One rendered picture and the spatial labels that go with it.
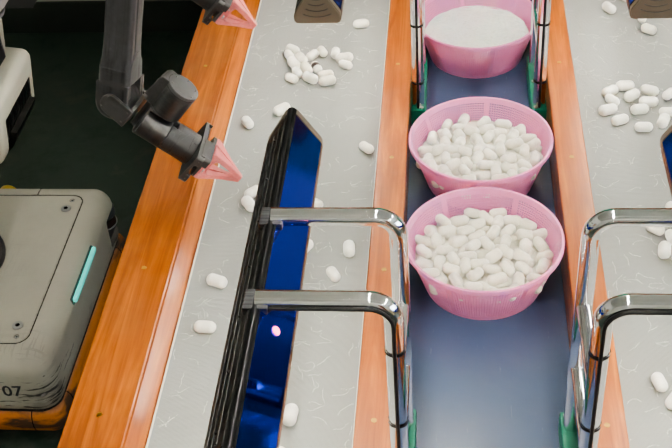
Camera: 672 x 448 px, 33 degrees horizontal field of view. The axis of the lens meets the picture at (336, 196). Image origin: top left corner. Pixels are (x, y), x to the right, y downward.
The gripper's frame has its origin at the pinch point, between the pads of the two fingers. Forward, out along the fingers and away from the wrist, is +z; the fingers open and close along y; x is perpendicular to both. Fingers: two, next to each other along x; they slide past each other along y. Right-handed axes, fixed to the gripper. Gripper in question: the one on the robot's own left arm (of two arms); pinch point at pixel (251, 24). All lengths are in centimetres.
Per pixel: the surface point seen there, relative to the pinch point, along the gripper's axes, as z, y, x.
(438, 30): 36.2, 17.1, -15.4
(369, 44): 24.8, 10.9, -6.2
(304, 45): 14.2, 10.8, 3.0
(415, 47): 25.4, -9.1, -21.5
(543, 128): 50, -23, -30
